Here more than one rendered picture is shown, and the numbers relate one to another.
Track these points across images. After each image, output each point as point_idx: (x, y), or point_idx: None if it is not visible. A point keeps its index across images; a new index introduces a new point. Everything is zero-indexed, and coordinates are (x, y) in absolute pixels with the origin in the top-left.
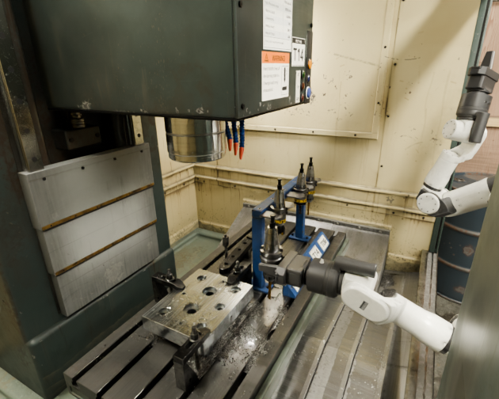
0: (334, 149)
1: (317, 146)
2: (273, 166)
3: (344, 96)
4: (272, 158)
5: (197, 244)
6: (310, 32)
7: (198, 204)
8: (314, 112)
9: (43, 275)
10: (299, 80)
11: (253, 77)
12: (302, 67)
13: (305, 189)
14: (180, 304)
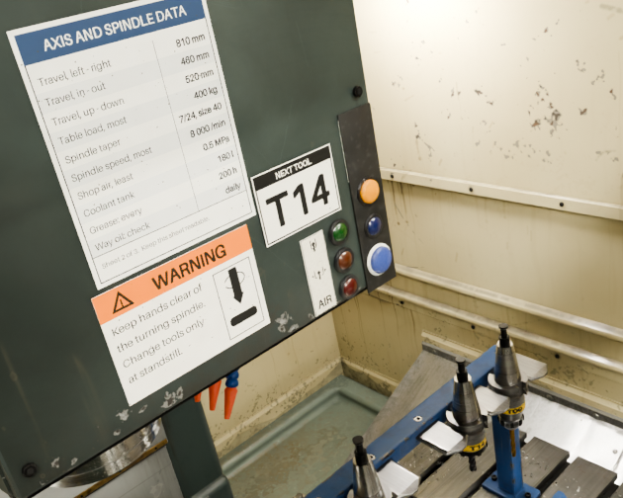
0: None
1: (578, 240)
2: (479, 273)
3: None
4: (475, 254)
5: (331, 419)
6: (357, 112)
7: (337, 327)
8: (563, 154)
9: None
10: (324, 254)
11: (63, 380)
12: (331, 216)
13: (474, 422)
14: None
